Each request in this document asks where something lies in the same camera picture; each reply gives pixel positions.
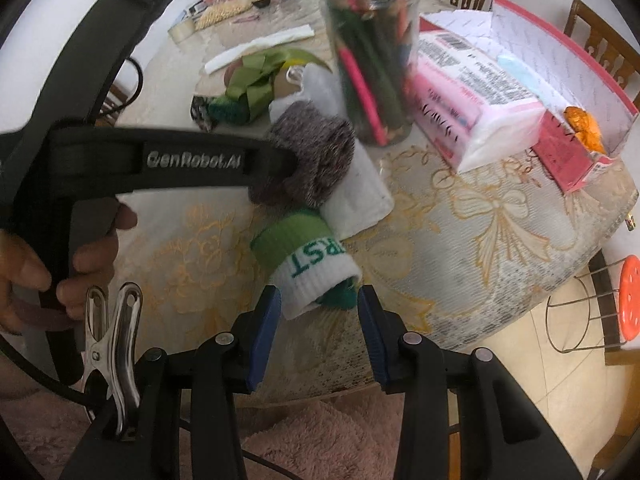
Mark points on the metal spring clip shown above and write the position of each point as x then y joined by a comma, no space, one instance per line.
112,360

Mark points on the grey sock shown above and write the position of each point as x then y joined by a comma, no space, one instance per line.
315,155

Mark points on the red box with white lining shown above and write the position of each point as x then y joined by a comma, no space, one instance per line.
565,160

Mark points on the dark tea cup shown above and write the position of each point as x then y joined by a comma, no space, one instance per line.
262,1

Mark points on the green ribbon bow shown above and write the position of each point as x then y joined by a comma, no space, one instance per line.
255,75

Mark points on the white paper towel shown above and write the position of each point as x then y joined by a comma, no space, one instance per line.
260,45

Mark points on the dark green knitted sock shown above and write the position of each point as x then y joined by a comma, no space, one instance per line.
230,110

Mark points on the person's left hand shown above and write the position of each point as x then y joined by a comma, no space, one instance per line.
20,280

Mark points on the pink tissue pack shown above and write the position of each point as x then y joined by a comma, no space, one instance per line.
475,110

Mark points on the small black speckled cloth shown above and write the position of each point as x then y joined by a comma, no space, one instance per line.
202,110

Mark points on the person's pink fleece clothing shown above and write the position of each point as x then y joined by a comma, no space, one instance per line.
310,440

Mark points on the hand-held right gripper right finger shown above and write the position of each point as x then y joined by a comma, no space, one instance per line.
372,340

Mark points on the yellow sponge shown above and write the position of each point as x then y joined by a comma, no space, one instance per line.
295,63

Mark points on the lace tablecloth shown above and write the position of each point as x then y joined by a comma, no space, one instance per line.
475,260

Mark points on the beige round sponge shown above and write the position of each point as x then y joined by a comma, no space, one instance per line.
284,89

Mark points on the green and white sock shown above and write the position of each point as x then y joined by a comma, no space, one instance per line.
300,260

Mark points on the light blue cloth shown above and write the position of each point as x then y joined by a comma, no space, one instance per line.
517,72

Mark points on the pink round sponge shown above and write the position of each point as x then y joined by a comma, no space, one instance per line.
230,76

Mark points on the orange crinkled item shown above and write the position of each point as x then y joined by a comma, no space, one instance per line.
585,127

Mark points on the orange stool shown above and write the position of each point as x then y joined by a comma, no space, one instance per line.
630,305

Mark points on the clear pencil jar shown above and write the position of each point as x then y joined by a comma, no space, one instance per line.
375,60

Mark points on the bundle of coloured pencils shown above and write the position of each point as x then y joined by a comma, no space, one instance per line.
365,85

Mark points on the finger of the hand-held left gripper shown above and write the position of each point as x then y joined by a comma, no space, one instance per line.
280,162

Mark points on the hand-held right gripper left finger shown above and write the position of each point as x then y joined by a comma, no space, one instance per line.
262,340

